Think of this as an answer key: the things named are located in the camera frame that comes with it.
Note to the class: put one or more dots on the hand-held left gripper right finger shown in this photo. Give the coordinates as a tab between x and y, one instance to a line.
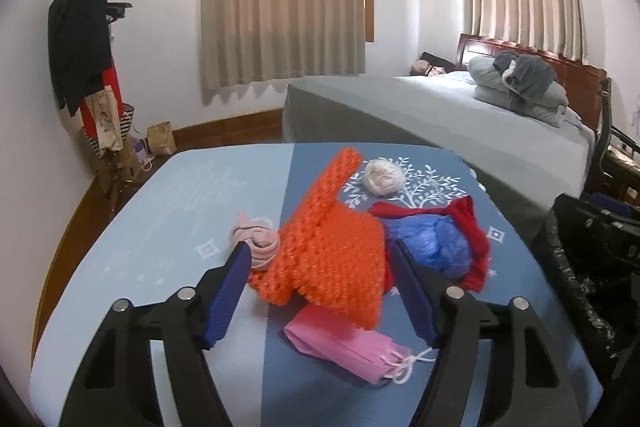
415	297

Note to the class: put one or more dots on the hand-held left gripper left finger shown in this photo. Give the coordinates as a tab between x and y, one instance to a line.
227	294

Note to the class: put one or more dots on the red cloth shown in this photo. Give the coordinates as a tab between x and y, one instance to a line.
476	232

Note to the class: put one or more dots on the orange knitted cloth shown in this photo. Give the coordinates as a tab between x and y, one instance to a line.
325	252

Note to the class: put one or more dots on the black trash bag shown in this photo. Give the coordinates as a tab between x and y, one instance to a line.
592	257

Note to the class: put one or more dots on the blue plastic bag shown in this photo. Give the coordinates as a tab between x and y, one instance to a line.
440	242

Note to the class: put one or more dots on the pink rolled cloth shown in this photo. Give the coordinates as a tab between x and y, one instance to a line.
257	234

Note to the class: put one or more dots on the blue tree-print tablecloth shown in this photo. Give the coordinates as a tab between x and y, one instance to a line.
175	207

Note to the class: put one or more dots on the cream yarn ball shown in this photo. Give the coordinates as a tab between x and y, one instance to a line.
382	177

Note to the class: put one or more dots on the cardboard box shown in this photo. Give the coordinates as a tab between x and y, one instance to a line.
127	164

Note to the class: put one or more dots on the brown paper bag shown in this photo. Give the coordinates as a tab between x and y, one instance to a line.
161	139

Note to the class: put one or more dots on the purple container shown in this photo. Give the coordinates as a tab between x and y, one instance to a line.
140	149

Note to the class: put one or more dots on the bed with grey sheet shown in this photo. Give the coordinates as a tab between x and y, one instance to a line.
400	107

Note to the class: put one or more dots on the striped bag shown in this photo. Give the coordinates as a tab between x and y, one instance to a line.
127	119

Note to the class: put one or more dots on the cream tote bag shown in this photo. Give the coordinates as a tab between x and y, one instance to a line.
105	117

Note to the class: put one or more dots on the grey pillow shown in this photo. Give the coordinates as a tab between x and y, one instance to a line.
540	109
482	72

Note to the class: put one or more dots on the brown pouch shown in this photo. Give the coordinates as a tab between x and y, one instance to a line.
425	69

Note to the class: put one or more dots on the red garment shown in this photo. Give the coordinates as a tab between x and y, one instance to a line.
114	84

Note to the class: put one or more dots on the grey bundled clothing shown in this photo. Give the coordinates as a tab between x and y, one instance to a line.
530	74

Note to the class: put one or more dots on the black chair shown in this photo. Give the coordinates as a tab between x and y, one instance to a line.
605	117

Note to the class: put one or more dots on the wooden headboard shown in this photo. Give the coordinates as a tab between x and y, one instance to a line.
575	72

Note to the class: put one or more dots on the black coat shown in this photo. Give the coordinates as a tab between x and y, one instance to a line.
77	37

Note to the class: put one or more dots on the black hat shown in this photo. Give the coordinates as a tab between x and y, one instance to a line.
119	8

